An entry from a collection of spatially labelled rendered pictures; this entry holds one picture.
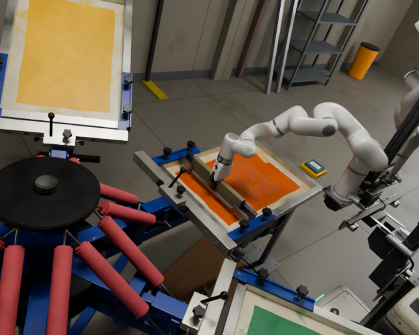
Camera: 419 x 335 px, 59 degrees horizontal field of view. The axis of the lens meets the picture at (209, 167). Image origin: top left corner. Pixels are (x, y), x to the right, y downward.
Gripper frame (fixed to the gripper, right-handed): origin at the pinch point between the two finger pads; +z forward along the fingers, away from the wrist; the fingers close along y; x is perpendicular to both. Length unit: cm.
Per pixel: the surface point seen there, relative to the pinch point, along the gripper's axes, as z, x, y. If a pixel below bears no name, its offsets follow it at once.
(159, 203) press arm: -2.5, 0.1, -35.3
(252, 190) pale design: 6.0, -8.5, 21.9
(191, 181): 6.0, 11.2, -4.4
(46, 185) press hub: -33, -2, -84
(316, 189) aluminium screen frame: 2, -28, 54
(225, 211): 6.0, -12.7, -2.8
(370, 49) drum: 42, 179, 588
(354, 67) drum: 84, 191, 588
